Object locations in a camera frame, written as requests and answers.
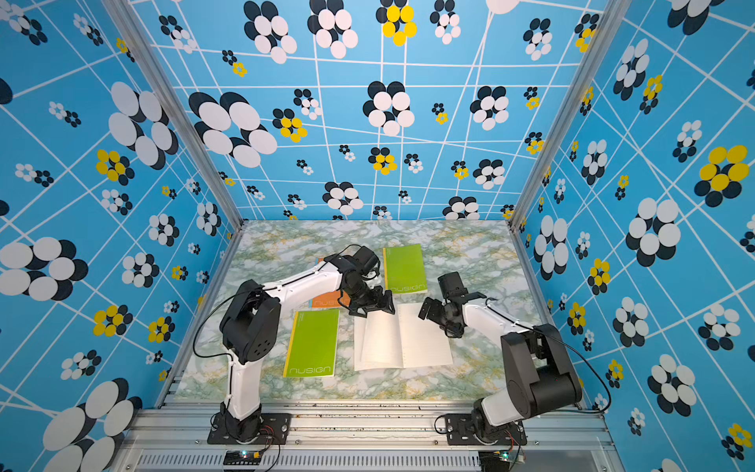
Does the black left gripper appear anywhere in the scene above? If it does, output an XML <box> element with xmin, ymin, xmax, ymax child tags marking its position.
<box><xmin>346</xmin><ymin>280</ymin><xmax>399</xmax><ymax>316</ymax></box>

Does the lined notebook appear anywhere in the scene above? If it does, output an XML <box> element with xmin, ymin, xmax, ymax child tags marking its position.
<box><xmin>354</xmin><ymin>303</ymin><xmax>453</xmax><ymax>371</ymax></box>

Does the orange cover notebook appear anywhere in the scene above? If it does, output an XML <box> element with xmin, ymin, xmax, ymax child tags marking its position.
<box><xmin>310</xmin><ymin>289</ymin><xmax>341</xmax><ymax>310</ymax></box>

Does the green cover notebook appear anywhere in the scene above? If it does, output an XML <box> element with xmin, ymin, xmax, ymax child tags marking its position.
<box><xmin>383</xmin><ymin>244</ymin><xmax>428</xmax><ymax>295</ymax></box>
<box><xmin>284</xmin><ymin>309</ymin><xmax>339</xmax><ymax>378</ymax></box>

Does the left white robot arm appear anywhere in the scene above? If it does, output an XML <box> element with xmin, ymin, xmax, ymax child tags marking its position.
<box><xmin>217</xmin><ymin>246</ymin><xmax>395</xmax><ymax>444</ymax></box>

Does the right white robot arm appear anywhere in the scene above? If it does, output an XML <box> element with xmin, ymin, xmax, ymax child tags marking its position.
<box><xmin>419</xmin><ymin>297</ymin><xmax>582</xmax><ymax>444</ymax></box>

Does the right controller board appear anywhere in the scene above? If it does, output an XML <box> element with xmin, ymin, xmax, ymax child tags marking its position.
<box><xmin>479</xmin><ymin>452</ymin><xmax>512</xmax><ymax>472</ymax></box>

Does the controller board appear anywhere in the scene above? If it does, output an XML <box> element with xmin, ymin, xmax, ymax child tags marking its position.
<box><xmin>223</xmin><ymin>450</ymin><xmax>263</xmax><ymax>468</ymax></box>
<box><xmin>479</xmin><ymin>452</ymin><xmax>512</xmax><ymax>472</ymax></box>

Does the left controller board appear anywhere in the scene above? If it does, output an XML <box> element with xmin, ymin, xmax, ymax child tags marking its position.
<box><xmin>223</xmin><ymin>450</ymin><xmax>263</xmax><ymax>468</ymax></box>

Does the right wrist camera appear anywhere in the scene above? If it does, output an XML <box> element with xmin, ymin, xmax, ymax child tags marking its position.
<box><xmin>438</xmin><ymin>271</ymin><xmax>469</xmax><ymax>300</ymax></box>

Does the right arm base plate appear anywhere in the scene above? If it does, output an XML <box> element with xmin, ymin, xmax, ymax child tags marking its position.
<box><xmin>442</xmin><ymin>413</ymin><xmax>528</xmax><ymax>448</ymax></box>

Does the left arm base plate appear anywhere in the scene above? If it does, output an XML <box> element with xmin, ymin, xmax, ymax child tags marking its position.
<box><xmin>206</xmin><ymin>412</ymin><xmax>292</xmax><ymax>446</ymax></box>

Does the aluminium frame rail front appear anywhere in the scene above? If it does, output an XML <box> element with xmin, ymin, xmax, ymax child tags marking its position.
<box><xmin>112</xmin><ymin>400</ymin><xmax>626</xmax><ymax>471</ymax></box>

